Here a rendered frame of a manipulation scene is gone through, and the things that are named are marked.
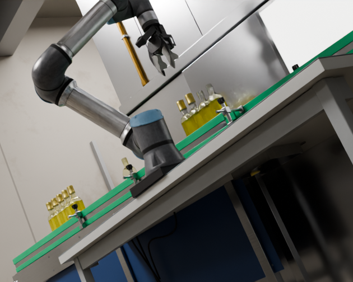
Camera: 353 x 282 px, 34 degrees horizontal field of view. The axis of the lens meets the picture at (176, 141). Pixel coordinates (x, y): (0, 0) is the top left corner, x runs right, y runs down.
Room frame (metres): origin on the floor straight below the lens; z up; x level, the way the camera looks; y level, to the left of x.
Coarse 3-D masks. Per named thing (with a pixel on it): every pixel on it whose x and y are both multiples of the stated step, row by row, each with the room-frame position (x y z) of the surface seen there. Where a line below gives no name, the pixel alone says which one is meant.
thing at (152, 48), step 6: (150, 24) 2.07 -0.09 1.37; (156, 24) 2.09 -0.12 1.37; (144, 30) 2.10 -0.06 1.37; (156, 30) 2.10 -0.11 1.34; (162, 30) 2.12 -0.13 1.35; (156, 36) 2.07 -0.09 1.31; (162, 36) 2.08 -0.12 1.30; (168, 36) 2.11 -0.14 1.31; (150, 42) 2.09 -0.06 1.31; (156, 42) 2.08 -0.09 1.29; (168, 42) 2.11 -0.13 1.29; (174, 42) 2.12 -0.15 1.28; (150, 48) 2.10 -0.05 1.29; (156, 48) 2.08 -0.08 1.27; (162, 54) 2.14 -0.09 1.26
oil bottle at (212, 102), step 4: (212, 96) 2.34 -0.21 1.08; (216, 96) 2.33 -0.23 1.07; (220, 96) 2.35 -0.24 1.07; (208, 100) 2.35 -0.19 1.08; (212, 100) 2.34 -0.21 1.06; (216, 100) 2.33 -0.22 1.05; (208, 104) 2.36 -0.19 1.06; (212, 104) 2.35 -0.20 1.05; (216, 104) 2.33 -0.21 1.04; (212, 108) 2.35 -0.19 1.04; (216, 108) 2.34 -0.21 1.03; (220, 108) 2.33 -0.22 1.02; (212, 112) 2.36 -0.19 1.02
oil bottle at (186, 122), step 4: (184, 116) 2.45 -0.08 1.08; (188, 116) 2.44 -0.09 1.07; (184, 120) 2.45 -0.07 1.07; (188, 120) 2.44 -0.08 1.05; (184, 124) 2.46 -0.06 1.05; (188, 124) 2.45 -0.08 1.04; (192, 124) 2.44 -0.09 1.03; (184, 128) 2.47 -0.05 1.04; (188, 128) 2.45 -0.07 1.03; (192, 128) 2.44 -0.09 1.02; (188, 132) 2.46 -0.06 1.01; (192, 132) 2.45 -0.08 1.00
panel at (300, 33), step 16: (288, 0) 2.18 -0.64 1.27; (304, 0) 2.14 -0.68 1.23; (320, 0) 2.11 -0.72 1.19; (336, 0) 2.07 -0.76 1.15; (352, 0) 2.04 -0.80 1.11; (272, 16) 2.24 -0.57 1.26; (288, 16) 2.20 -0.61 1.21; (304, 16) 2.16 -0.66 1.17; (320, 16) 2.13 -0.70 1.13; (336, 16) 2.09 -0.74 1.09; (352, 16) 2.06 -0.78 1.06; (272, 32) 2.26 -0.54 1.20; (288, 32) 2.22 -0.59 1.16; (304, 32) 2.18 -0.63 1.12; (320, 32) 2.15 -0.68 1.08; (336, 32) 2.11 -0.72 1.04; (288, 48) 2.24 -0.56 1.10; (304, 48) 2.20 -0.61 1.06; (320, 48) 2.17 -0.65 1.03; (288, 64) 2.26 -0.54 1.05
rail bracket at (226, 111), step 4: (220, 100) 2.15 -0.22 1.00; (224, 100) 2.16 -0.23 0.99; (220, 104) 2.17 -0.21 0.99; (224, 104) 2.16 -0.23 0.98; (224, 108) 2.15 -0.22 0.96; (228, 108) 2.16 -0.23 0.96; (240, 108) 2.24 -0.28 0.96; (216, 112) 2.12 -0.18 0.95; (220, 112) 2.14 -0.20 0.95; (224, 112) 2.16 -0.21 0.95; (228, 112) 2.16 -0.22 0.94; (240, 112) 2.25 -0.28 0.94; (228, 116) 2.16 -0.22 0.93; (228, 120) 2.17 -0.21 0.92; (232, 120) 2.16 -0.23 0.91; (228, 124) 2.17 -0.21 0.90
